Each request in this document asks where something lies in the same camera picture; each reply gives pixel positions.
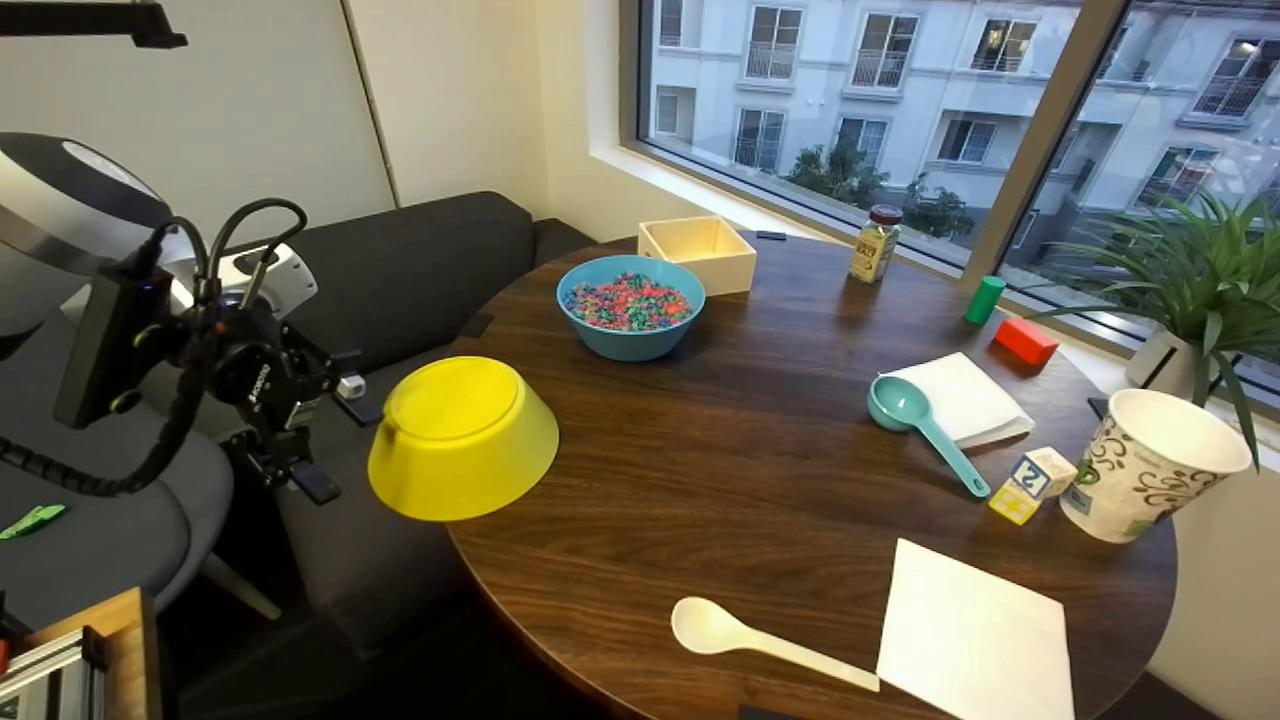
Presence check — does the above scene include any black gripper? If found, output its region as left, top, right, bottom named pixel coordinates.
left=203, top=304, right=382, bottom=503

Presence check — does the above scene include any yellow plastic bowl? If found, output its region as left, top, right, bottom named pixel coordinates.
left=367, top=358, right=559, bottom=524

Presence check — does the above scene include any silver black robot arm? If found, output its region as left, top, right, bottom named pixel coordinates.
left=0, top=131, right=379, bottom=503

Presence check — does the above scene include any blue bowl with candies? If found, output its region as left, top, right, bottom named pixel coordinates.
left=557, top=258, right=708, bottom=363

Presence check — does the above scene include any dark grey sofa chair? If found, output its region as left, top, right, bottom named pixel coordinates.
left=274, top=194, right=589, bottom=656

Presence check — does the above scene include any wooden crate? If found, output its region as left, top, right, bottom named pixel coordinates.
left=0, top=587, right=162, bottom=720

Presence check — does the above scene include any grey armchair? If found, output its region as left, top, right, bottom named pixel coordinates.
left=0, top=294, right=266, bottom=627

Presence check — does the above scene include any green clip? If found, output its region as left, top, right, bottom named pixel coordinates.
left=0, top=503, right=69, bottom=545

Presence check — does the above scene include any white plastic spoon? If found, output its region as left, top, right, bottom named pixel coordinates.
left=668, top=597, right=880, bottom=693

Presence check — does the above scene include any cream square box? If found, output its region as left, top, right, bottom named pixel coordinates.
left=636, top=216, right=754, bottom=296

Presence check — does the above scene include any teal measuring scoop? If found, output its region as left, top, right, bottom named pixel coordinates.
left=867, top=377, right=990, bottom=499

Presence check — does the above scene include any small yellow spice jar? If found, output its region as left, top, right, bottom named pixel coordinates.
left=846, top=205, right=902, bottom=286

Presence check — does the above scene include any folded white napkin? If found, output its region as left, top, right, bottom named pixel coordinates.
left=901, top=351, right=1037, bottom=449

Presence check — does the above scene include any green block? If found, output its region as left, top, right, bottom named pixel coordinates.
left=964, top=276, right=1008, bottom=323

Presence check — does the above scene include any flat white napkin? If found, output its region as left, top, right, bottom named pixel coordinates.
left=875, top=541, right=1077, bottom=720

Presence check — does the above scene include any red block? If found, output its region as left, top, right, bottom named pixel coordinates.
left=990, top=318, right=1057, bottom=372

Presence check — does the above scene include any yellow white toy cube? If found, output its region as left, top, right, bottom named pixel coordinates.
left=988, top=449, right=1077, bottom=524

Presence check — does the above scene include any patterned paper cup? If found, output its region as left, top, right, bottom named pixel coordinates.
left=1058, top=390, right=1252, bottom=545

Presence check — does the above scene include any potted green plant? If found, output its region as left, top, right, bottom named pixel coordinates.
left=1063, top=200, right=1280, bottom=453

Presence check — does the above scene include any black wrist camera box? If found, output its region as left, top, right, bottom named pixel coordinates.
left=56, top=266, right=168, bottom=427

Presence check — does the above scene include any black corrugated cable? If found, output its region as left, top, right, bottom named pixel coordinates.
left=0, top=196, right=310, bottom=503

